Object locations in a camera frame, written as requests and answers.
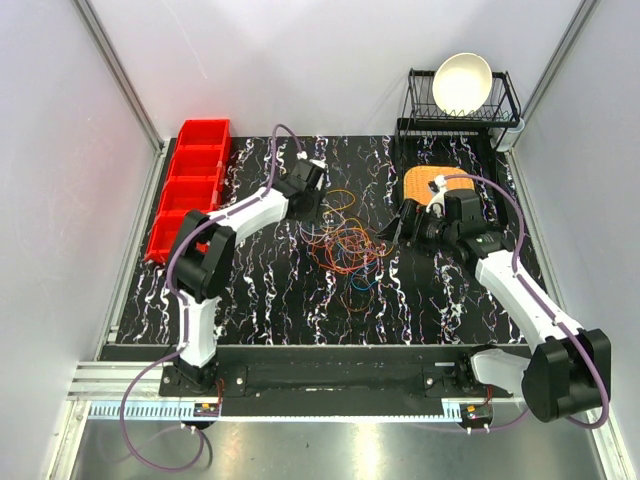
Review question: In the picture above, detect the yellow cable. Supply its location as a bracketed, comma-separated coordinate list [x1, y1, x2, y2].
[322, 188, 357, 226]

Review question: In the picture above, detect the red bin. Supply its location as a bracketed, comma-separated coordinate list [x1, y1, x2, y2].
[159, 177, 221, 212]
[144, 210, 188, 265]
[177, 118, 230, 148]
[168, 147, 227, 179]

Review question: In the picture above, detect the black dish rack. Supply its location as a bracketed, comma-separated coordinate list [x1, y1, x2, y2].
[395, 69, 523, 141]

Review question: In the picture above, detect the red bin farthest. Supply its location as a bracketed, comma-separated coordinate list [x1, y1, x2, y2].
[177, 118, 230, 148]

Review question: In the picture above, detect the white bowl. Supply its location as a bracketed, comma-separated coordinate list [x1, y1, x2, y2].
[432, 53, 493, 117]

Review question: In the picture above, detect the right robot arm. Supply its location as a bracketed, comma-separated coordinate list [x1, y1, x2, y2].
[378, 189, 611, 429]

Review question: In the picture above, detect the blue cable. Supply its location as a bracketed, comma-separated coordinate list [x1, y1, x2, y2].
[349, 269, 376, 294]

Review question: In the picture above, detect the orange woven mat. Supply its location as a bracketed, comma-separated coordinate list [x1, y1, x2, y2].
[399, 165, 475, 206]

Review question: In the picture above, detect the left purple robot hose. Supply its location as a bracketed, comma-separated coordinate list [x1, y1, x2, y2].
[117, 349, 214, 474]

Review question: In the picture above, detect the white cup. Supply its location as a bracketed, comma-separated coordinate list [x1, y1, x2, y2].
[490, 118, 526, 153]

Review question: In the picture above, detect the red bin nearest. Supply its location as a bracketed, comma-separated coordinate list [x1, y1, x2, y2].
[144, 210, 188, 265]

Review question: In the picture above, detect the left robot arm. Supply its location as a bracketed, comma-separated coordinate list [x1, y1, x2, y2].
[166, 159, 327, 396]

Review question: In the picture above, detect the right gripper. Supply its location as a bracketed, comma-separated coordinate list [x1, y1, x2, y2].
[374, 199, 457, 260]

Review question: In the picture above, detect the orange cable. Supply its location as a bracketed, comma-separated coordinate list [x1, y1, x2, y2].
[309, 227, 396, 276]

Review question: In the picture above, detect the aluminium frame post right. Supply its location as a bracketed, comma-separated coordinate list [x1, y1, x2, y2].
[509, 0, 601, 151]

